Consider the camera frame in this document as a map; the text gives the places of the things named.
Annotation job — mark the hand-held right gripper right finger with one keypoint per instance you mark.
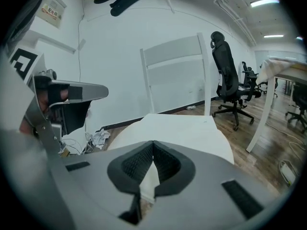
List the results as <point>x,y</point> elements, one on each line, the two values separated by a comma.
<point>206,200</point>

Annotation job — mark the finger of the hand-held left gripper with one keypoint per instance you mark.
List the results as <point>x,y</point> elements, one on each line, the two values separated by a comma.
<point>93,92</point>

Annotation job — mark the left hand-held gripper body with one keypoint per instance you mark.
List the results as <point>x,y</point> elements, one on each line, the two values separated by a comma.
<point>26,63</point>

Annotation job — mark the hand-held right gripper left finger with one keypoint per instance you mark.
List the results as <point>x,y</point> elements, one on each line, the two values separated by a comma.
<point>96,188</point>

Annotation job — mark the white wooden chair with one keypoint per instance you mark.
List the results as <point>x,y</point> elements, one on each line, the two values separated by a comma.
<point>177,49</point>

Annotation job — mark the person's left forearm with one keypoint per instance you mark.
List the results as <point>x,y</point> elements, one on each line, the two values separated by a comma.
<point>25,127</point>

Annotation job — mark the black office chair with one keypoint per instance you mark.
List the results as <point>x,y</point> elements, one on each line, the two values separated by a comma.
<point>299,99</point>
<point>250,80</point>
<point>226,68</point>

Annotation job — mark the person's left hand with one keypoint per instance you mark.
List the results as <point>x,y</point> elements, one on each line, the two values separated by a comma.
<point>44,105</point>

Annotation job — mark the crumpled white paper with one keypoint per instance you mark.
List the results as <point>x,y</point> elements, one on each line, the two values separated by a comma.
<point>100,138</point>

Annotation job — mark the cardboard box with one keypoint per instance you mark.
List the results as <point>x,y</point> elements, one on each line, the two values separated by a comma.
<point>64,153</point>

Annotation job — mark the person's grey shirt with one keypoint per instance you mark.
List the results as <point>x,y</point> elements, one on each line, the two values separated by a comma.
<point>26,11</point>

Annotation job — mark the white power adapter on floor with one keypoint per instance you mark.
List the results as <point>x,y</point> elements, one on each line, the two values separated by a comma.
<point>289,172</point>

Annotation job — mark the small white plug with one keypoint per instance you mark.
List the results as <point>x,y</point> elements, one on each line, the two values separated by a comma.
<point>191,107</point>

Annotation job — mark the white-legged table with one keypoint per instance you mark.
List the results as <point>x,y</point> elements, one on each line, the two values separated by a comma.
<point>261,118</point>

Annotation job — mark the beige tablecloth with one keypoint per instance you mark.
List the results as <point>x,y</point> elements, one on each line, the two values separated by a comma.
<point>271,68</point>

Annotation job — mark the white ceiling pipes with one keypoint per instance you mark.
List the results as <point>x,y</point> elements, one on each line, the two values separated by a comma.
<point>235,18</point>

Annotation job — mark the ceiling tube light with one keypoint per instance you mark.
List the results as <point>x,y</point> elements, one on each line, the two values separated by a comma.
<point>263,2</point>
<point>273,36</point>

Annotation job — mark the white wall ledge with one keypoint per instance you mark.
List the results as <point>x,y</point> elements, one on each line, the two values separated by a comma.
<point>52,42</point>

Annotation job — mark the white wall electrical box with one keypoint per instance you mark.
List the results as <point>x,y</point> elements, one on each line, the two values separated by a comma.
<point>51,9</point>

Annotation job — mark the black head-mounted camera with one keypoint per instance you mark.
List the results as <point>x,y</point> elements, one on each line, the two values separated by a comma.
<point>122,1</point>

